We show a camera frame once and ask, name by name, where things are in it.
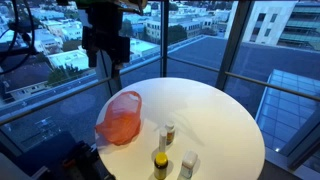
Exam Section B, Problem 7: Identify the black equipment with orange part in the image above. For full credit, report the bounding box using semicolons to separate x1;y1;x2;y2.
49;140;116;180

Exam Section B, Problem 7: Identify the orange plastic bag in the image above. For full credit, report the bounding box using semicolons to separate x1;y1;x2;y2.
94;90;143;146

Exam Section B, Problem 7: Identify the white square container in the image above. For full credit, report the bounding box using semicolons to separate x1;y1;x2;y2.
180;150;199;180

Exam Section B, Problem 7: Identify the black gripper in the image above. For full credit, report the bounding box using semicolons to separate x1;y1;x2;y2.
81;3;131;80

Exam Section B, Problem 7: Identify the dark window post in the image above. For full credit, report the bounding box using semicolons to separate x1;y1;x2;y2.
214;0;255;92

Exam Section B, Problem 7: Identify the white cap orange label bottle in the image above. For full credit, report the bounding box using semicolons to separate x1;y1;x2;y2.
165;121;176;146

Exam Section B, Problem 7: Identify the yellow cap dark bottle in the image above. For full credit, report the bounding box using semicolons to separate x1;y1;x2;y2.
153;151;170;180

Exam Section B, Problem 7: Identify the grey metal handrail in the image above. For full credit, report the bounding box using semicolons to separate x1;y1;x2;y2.
0;57;162;127
166;55;320;103

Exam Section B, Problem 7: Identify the black cable bundle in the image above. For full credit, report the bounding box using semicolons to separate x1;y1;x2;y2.
0;0;37;76

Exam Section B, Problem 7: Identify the black camera on stand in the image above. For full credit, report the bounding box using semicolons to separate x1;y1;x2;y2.
0;19;40;58

